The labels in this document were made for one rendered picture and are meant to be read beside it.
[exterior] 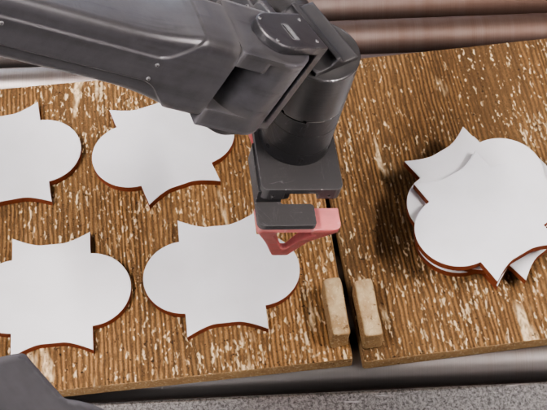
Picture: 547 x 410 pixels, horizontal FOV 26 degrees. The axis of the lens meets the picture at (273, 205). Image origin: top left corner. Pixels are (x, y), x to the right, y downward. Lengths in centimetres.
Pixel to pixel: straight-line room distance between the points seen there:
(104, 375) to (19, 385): 61
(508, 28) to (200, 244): 44
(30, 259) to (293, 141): 33
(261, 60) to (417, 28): 56
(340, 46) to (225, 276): 31
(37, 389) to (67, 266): 66
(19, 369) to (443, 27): 93
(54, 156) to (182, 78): 44
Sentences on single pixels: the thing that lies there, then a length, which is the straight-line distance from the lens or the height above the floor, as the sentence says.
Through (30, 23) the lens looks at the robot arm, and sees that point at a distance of 71.
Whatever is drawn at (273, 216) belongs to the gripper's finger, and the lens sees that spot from 92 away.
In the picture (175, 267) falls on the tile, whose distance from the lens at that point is 111.
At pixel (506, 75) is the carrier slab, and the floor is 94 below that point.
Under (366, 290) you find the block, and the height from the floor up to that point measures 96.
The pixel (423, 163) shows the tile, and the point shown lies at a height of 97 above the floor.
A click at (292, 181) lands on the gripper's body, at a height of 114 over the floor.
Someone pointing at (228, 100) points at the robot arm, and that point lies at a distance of 80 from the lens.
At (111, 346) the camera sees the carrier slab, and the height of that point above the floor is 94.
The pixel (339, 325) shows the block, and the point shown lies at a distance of 105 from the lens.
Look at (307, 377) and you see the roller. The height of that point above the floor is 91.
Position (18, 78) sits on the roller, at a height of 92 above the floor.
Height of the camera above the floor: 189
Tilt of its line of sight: 56 degrees down
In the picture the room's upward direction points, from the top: straight up
